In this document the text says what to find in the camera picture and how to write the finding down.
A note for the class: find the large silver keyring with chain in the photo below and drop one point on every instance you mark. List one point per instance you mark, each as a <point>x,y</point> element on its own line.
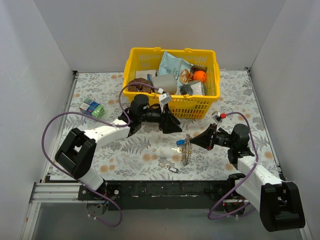
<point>186,150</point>

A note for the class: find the brown wrapped snack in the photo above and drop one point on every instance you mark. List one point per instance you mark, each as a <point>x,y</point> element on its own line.
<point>196,68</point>

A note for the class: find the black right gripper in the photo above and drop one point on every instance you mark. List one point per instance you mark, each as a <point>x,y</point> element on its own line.
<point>213,137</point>

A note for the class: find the light blue snack bag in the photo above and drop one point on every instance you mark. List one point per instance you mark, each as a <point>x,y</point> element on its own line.
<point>180,68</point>

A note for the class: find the clear bag with dark item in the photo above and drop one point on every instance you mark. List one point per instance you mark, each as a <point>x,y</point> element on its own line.
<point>193,88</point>

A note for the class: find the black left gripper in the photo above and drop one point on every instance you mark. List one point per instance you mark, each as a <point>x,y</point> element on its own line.
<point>163,120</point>

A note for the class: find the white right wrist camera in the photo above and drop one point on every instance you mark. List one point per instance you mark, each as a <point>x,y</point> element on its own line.
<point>218,117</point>

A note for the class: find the grey paper roll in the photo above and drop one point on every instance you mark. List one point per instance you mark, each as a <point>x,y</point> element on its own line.
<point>166,82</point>

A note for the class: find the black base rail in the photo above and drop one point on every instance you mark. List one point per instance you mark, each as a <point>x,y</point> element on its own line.
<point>166,194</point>

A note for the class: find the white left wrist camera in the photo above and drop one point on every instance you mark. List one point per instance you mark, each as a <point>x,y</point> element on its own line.
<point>165,98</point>

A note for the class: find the blue green carton pack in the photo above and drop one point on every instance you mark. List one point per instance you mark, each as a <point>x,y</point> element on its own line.
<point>91,108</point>

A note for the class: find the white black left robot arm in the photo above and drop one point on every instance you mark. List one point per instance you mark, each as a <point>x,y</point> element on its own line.
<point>76,153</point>

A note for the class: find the floral table mat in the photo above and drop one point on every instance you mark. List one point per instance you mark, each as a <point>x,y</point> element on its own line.
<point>161,137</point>

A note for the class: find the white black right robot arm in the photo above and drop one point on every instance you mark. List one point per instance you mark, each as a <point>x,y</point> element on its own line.
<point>278,202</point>

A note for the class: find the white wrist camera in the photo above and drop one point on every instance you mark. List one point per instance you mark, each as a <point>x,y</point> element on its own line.
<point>218,117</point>
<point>165,98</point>

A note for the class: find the key with black tag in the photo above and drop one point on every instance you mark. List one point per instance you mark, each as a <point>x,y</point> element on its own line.
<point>170,168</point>

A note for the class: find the key with blue tag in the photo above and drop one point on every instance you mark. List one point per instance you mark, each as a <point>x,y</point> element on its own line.
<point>180,146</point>

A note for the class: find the orange fruit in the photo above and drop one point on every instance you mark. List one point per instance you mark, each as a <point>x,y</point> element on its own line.
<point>200,76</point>

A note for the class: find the white box in basket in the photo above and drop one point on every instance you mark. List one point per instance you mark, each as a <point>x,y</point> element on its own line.
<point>144,74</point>

